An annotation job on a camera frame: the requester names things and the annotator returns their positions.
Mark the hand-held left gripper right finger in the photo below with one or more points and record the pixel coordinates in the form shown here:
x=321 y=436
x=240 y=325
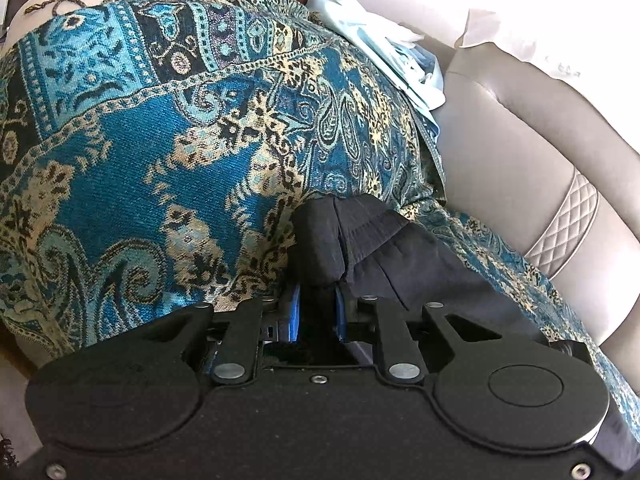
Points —
x=342 y=316

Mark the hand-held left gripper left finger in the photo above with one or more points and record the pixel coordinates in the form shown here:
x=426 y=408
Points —
x=293 y=317

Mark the black pants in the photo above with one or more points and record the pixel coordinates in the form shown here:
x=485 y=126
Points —
x=395 y=255

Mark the blue patterned blanket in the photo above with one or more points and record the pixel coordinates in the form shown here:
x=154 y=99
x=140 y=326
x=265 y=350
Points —
x=165 y=145

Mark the beige leather sofa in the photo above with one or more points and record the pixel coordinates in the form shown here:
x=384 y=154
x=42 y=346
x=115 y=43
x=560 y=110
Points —
x=525 y=160

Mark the light blue cloth pile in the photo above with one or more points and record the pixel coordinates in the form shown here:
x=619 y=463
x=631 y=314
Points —
x=395 y=55

